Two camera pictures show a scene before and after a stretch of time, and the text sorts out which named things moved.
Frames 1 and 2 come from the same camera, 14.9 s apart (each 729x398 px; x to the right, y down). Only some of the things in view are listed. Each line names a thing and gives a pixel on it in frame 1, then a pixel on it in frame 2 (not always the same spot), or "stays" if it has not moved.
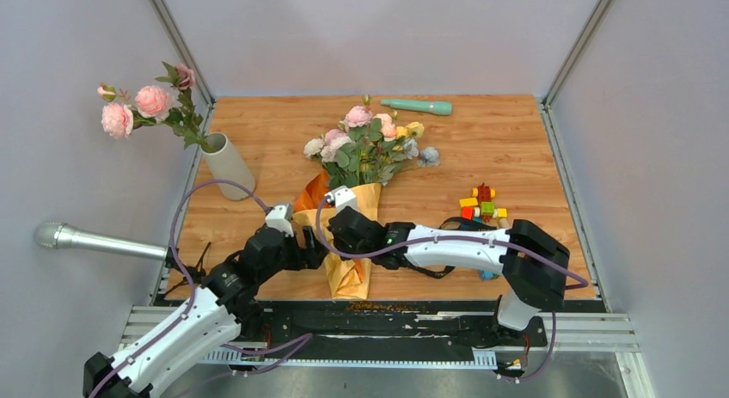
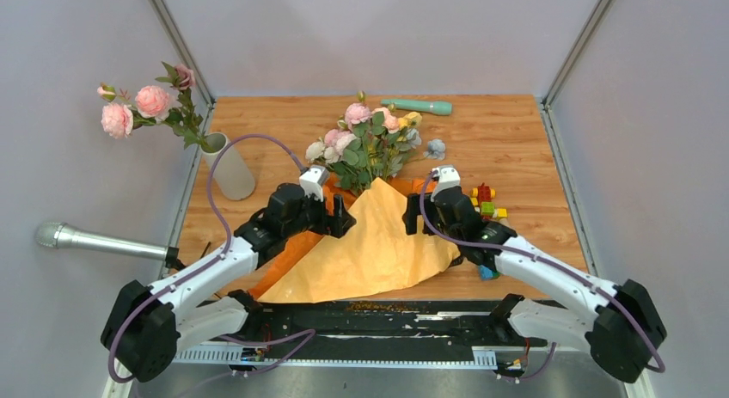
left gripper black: x=310 y=257 to x=337 y=226
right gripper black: x=339 y=246 to x=413 y=211
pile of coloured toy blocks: x=480 y=207 stays
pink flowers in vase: x=172 y=107 stays
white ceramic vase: x=227 y=164 stays
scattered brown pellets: x=366 y=305 stays
